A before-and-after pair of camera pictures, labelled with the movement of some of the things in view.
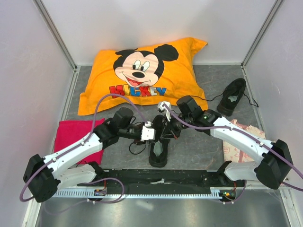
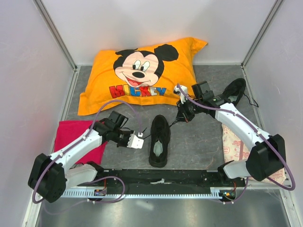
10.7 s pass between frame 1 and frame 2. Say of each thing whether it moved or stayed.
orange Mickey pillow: stayed
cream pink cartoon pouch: stayed
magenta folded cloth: stayed
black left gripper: moved
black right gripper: moved
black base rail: stayed
